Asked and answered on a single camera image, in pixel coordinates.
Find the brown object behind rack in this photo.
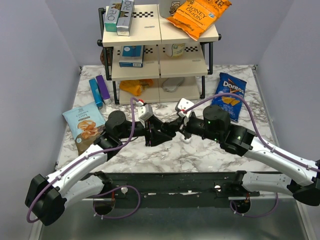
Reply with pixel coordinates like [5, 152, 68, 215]
[100, 47, 113, 66]

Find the purple tube box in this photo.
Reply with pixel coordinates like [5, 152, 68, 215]
[96, 75, 112, 105]

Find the blue tube box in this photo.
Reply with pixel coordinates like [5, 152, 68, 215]
[89, 78, 104, 109]

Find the orange plastic bag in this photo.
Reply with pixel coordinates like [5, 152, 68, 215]
[119, 79, 154, 96]

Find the white earbud charging case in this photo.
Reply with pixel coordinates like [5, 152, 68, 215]
[180, 136, 191, 144]

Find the orange honey dijon chips bag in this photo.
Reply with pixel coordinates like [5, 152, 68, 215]
[167, 0, 232, 41]

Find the white printed mug top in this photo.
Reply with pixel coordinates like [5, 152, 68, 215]
[158, 0, 186, 18]

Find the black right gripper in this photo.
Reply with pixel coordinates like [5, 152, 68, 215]
[169, 112, 222, 143]

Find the white printed mug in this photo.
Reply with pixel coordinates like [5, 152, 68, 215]
[163, 43, 185, 58]
[158, 0, 186, 18]

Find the teal toothpaste box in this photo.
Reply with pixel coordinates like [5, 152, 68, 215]
[104, 0, 122, 33]

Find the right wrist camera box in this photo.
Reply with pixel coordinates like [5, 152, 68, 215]
[175, 98, 195, 126]

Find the silver toothpaste box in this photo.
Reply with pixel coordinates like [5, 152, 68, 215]
[116, 0, 135, 36]

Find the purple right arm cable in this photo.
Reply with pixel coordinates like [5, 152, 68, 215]
[183, 92, 320, 218]

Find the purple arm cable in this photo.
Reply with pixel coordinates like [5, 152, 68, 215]
[26, 97, 146, 224]
[183, 92, 320, 218]

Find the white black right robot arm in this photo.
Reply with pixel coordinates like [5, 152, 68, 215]
[163, 105, 320, 206]

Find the cassava chips bag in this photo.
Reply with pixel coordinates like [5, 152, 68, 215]
[62, 102, 106, 155]

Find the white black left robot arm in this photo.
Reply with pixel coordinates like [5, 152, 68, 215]
[25, 106, 182, 226]

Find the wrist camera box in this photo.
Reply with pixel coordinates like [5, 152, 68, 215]
[137, 104, 154, 127]
[175, 98, 195, 126]

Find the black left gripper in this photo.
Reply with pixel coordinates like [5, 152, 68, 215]
[117, 114, 173, 148]

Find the blue white box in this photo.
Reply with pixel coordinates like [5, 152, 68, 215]
[118, 45, 145, 68]

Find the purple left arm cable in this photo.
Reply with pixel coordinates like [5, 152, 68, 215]
[26, 97, 146, 224]

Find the blue Doritos bag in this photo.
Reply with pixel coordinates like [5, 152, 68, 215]
[211, 72, 247, 122]

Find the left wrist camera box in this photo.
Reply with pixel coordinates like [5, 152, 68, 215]
[137, 104, 154, 127]

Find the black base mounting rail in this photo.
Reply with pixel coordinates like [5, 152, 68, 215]
[93, 171, 259, 209]

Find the white printed mug middle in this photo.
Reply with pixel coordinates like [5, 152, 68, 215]
[163, 43, 185, 58]

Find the beige three-tier shelf rack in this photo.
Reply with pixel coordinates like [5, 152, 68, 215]
[97, 4, 221, 105]

